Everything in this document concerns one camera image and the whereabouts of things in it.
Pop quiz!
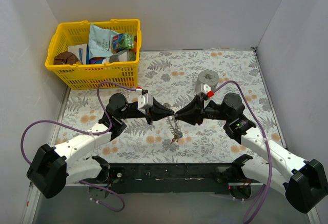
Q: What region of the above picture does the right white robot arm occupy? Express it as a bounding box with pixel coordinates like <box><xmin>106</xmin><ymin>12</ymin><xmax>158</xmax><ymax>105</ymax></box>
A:
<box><xmin>176</xmin><ymin>93</ymin><xmax>327</xmax><ymax>214</ymax></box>

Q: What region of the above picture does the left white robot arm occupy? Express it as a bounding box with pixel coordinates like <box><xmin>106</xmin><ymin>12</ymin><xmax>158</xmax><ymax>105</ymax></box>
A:
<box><xmin>27</xmin><ymin>93</ymin><xmax>175</xmax><ymax>198</ymax></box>

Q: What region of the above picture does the grey paper roll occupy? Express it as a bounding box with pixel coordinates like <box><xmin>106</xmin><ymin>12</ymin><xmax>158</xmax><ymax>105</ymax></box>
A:
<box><xmin>195</xmin><ymin>69</ymin><xmax>219</xmax><ymax>93</ymax></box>

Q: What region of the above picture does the yellow plastic basket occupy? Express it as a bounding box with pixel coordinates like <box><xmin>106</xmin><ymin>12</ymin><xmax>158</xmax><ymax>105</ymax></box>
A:
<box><xmin>45</xmin><ymin>18</ymin><xmax>142</xmax><ymax>90</ymax></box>

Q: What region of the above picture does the floral table mat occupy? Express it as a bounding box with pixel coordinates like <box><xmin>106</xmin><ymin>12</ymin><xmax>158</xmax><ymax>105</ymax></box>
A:
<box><xmin>55</xmin><ymin>50</ymin><xmax>285</xmax><ymax>163</ymax></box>

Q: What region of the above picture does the green blue carton box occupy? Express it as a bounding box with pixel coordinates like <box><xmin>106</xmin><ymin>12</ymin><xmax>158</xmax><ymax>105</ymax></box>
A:
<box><xmin>112</xmin><ymin>33</ymin><xmax>135</xmax><ymax>52</ymax></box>

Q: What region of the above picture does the light blue chips bag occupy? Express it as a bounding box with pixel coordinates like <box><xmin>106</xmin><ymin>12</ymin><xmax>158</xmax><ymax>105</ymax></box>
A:
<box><xmin>88</xmin><ymin>24</ymin><xmax>119</xmax><ymax>58</ymax></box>

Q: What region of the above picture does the white paper box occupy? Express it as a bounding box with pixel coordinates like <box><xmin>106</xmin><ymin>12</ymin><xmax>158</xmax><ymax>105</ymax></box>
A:
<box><xmin>68</xmin><ymin>44</ymin><xmax>89</xmax><ymax>65</ymax></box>

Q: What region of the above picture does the brown round object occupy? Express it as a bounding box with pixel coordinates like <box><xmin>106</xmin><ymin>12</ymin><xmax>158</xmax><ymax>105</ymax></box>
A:
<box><xmin>53</xmin><ymin>51</ymin><xmax>79</xmax><ymax>65</ymax></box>

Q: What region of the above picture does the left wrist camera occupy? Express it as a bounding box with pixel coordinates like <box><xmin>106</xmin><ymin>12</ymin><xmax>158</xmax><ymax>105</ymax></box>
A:
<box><xmin>135</xmin><ymin>87</ymin><xmax>153</xmax><ymax>114</ymax></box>

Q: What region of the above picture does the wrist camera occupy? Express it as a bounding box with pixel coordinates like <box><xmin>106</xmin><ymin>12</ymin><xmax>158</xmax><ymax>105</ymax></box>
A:
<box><xmin>195</xmin><ymin>83</ymin><xmax>214</xmax><ymax>100</ymax></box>
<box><xmin>135</xmin><ymin>87</ymin><xmax>153</xmax><ymax>114</ymax></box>

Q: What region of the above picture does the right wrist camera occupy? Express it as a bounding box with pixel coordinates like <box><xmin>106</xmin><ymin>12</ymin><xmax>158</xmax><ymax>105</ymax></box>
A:
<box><xmin>195</xmin><ymin>83</ymin><xmax>214</xmax><ymax>100</ymax></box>

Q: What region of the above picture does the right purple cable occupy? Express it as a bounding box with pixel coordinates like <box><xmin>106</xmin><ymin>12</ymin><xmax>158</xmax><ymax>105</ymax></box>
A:
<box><xmin>211</xmin><ymin>80</ymin><xmax>273</xmax><ymax>224</ymax></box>

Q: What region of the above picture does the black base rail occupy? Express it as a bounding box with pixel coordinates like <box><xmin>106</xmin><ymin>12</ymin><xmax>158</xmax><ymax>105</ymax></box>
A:
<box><xmin>85</xmin><ymin>162</ymin><xmax>253</xmax><ymax>198</ymax></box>

